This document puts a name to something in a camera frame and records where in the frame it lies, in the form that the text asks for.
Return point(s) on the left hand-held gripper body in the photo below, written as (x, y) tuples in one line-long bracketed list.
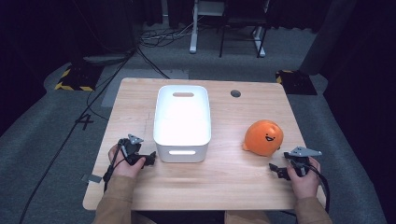
[(132, 151)]

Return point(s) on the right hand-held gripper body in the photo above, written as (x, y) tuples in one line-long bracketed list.
[(301, 161)]

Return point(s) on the person's left hand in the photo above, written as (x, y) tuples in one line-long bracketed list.
[(124, 169)]

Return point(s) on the person's right hand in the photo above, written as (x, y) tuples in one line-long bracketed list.
[(306, 185)]

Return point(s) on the orange smiling face toy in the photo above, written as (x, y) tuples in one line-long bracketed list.
[(261, 138)]

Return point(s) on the white plastic storage box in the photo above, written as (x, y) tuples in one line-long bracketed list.
[(182, 119)]

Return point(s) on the grey tape strip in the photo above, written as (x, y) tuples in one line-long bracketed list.
[(92, 178)]

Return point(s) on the black floor tape mark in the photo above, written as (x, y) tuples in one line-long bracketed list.
[(84, 121)]

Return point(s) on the yellow black striped stand base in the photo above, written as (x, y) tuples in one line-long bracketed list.
[(295, 82), (79, 77)]

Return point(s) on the dark round table grommet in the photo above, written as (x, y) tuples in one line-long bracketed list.
[(235, 93)]

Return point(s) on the white desk leg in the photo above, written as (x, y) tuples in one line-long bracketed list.
[(194, 31), (260, 40)]

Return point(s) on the grey curtain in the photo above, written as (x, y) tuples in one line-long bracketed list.
[(327, 34)]

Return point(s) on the black metal chair frame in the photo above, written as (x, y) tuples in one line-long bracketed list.
[(243, 21)]

